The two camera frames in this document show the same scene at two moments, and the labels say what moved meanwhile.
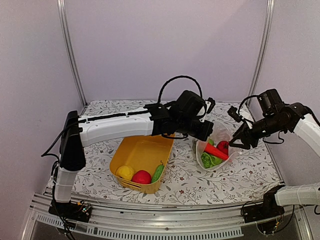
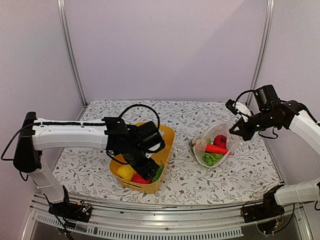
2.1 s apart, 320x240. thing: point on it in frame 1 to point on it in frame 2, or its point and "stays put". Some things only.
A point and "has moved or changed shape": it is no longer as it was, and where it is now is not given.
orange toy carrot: (214, 150) has moved or changed shape
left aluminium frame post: (66, 35) stays put
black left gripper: (207, 130) to (147, 171)
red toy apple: (142, 176) stays put
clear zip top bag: (215, 153) has moved or changed shape
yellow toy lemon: (125, 172) stays put
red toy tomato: (223, 146) to (220, 140)
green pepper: (158, 171) stays put
